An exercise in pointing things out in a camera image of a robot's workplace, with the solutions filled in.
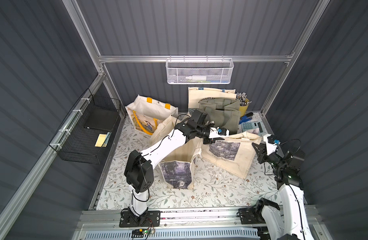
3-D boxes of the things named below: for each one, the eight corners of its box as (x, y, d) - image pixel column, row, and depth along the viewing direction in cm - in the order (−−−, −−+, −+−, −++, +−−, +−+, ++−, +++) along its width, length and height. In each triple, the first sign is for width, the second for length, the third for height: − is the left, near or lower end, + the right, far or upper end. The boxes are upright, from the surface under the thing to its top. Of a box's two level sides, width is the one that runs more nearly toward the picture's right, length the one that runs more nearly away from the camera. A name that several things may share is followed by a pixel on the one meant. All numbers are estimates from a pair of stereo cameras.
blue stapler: (240, 125, 115) (241, 121, 112) (236, 121, 118) (238, 118, 114) (252, 118, 120) (254, 114, 117) (249, 115, 122) (250, 111, 119)
